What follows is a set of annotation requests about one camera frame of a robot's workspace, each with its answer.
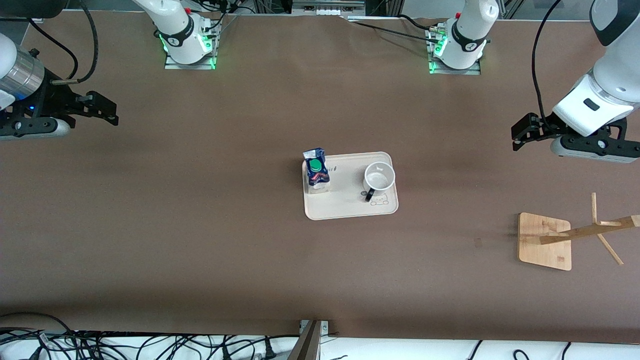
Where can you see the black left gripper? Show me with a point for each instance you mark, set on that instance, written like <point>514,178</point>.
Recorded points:
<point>544,126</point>

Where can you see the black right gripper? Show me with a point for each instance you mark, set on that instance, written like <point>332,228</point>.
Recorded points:
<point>56,101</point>

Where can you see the blue milk carton green cap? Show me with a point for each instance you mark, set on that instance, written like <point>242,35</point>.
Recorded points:
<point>317,172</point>

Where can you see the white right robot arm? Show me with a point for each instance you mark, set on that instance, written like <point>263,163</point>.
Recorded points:
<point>180,30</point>

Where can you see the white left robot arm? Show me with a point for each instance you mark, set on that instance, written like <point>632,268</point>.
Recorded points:
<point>470,30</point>

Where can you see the wooden cup rack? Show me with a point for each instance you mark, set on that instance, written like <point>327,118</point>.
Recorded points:
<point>542,245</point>

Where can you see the beige rabbit print tray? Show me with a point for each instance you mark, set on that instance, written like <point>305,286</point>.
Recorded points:
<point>345,200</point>

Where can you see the grey power strip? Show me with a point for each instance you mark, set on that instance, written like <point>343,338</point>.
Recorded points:
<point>327,6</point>

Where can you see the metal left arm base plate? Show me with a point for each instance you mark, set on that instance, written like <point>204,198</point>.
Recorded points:
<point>434,67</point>

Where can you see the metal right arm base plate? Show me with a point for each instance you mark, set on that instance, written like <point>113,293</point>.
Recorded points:
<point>212,47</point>

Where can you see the metal table bracket post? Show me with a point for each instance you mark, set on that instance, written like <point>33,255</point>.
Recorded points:
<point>310,342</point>

